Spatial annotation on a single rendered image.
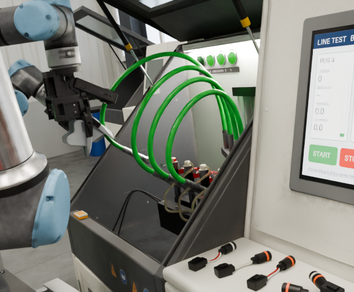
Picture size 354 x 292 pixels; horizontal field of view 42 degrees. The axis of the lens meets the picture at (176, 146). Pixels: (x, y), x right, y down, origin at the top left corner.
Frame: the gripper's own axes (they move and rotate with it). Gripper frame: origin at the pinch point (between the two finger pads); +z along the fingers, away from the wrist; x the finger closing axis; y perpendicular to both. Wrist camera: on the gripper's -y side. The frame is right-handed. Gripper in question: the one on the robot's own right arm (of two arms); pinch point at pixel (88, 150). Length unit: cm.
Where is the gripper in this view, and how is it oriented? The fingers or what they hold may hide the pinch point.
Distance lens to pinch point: 111.6
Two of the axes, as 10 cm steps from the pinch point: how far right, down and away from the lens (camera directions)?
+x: 5.1, 1.0, -8.5
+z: 1.4, 9.7, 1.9
